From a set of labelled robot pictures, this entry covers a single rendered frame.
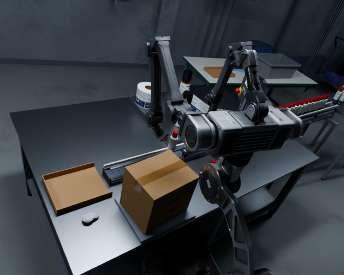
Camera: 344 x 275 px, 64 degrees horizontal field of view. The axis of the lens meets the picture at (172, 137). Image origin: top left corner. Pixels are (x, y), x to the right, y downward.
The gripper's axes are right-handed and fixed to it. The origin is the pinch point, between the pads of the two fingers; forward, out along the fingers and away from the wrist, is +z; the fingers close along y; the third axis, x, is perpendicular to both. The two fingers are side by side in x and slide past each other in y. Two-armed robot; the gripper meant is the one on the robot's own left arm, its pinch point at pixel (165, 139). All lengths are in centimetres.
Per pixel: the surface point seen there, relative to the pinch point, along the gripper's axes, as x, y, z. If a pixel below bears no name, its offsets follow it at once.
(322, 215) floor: -76, -69, 202
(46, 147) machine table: 60, 39, -25
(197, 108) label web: -38, 32, 39
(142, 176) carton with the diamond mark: 20.8, -29.8, -29.5
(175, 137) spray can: -5.3, -2.3, 2.3
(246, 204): -18, -28, 123
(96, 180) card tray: 46.4, 0.4, -13.8
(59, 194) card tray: 63, -2, -28
